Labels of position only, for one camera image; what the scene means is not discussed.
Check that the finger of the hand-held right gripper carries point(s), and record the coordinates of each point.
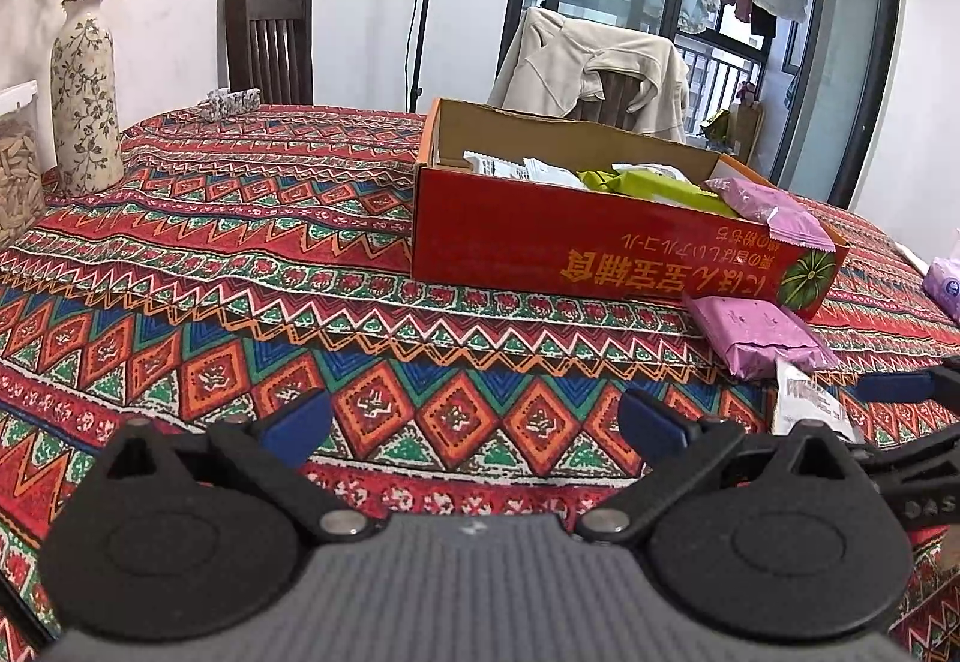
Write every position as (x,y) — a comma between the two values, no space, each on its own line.
(881,467)
(889,386)

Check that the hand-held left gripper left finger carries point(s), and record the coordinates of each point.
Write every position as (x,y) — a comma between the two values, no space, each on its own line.
(296,426)

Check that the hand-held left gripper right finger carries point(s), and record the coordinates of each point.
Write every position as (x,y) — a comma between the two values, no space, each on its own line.
(652,418)

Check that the white snack packet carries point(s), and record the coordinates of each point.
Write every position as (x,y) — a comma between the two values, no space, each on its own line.
(551,171)
(810,400)
(652,171)
(487,166)

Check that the pink snack packet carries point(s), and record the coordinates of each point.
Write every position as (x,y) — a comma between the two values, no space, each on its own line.
(757,332)
(772,212)

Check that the orange cardboard box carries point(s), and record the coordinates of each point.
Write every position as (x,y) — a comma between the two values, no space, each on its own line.
(510,242)

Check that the green snack packet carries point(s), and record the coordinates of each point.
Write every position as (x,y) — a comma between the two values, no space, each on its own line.
(667,191)
(600,181)

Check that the purple tissue pack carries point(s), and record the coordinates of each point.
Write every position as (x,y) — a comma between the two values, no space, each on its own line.
(946,283)

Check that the black framed glass door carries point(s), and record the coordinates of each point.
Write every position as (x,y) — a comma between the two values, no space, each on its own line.
(847,70)

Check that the dark wooden chair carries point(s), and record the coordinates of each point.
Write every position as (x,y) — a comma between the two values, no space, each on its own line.
(619,100)
(270,47)

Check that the small patterned pouch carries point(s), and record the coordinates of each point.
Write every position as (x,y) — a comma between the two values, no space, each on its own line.
(229,101)

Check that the beige jacket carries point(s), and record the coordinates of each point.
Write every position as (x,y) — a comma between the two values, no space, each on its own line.
(555,70)

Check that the black hanging garment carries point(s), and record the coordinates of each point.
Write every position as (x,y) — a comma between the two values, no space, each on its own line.
(763,21)

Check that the clear lidded food container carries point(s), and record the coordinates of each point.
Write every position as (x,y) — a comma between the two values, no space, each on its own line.
(15,160)

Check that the floral ceramic vase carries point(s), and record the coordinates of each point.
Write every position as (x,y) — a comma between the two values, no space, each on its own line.
(84,100)

